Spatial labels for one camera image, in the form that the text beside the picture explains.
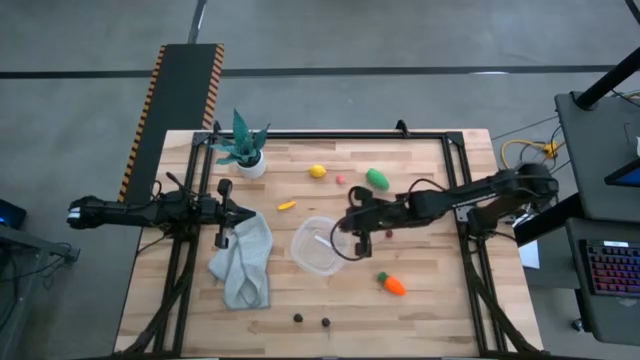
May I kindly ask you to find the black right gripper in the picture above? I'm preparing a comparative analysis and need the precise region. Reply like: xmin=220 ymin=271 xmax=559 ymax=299
xmin=339 ymin=185 xmax=409 ymax=260

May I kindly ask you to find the dark metal stand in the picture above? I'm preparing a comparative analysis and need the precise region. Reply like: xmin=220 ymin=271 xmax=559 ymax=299
xmin=0 ymin=224 xmax=81 ymax=360

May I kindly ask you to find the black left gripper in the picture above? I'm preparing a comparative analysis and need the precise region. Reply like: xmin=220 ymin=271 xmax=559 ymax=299
xmin=199 ymin=178 xmax=258 ymax=250

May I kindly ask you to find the dark tablet screen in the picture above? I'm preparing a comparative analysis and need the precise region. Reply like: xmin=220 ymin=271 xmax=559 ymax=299
xmin=604 ymin=158 xmax=640 ymax=189

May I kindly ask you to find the orange toy carrot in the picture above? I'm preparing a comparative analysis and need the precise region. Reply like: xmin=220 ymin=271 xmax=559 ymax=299
xmin=377 ymin=271 xmax=408 ymax=297

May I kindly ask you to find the green toy cucumber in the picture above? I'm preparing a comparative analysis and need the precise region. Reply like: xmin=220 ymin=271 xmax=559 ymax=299
xmin=365 ymin=167 xmax=391 ymax=192

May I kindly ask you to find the white round plant pot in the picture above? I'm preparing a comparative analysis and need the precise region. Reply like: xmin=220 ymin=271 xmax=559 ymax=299
xmin=236 ymin=149 xmax=268 ymax=180

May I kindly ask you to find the black hazard-striped floor ramp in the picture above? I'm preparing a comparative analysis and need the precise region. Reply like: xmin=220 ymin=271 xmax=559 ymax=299
xmin=118 ymin=43 xmax=225 ymax=204

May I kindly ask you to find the yellow extension cable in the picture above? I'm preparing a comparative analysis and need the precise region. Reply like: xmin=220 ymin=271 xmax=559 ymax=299
xmin=501 ymin=138 xmax=560 ymax=170

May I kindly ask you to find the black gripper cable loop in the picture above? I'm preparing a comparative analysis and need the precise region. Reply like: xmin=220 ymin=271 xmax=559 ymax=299
xmin=329 ymin=214 xmax=374 ymax=263

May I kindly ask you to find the backlit black keyboard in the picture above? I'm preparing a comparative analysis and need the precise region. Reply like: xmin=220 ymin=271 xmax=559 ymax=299
xmin=579 ymin=238 xmax=640 ymax=297

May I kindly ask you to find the grey waffle cloth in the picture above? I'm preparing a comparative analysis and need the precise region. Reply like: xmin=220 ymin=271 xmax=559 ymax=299
xmin=207 ymin=209 xmax=275 ymax=311

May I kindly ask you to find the clear plastic tupperware container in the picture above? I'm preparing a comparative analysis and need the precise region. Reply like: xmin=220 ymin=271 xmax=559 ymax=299
xmin=289 ymin=215 xmax=351 ymax=277

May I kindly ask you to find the black box with blue light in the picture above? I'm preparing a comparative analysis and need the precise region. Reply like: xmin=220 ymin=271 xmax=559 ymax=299
xmin=0 ymin=198 xmax=28 ymax=230

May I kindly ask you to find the grey desk with pole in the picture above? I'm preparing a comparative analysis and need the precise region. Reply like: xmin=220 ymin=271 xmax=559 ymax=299
xmin=554 ymin=91 xmax=640 ymax=224

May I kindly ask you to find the black monitor pole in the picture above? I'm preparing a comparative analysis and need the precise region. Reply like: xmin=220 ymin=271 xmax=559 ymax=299
xmin=573 ymin=47 xmax=640 ymax=111

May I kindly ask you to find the white paper sheet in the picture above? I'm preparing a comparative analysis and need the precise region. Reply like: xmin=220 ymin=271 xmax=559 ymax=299
xmin=518 ymin=240 xmax=541 ymax=270

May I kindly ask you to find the green artificial snake plant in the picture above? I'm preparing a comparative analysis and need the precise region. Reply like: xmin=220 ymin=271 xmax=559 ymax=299
xmin=209 ymin=108 xmax=271 ymax=167

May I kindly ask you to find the grey desk with keyboard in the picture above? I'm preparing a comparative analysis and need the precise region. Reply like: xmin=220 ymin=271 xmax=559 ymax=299
xmin=564 ymin=217 xmax=640 ymax=346

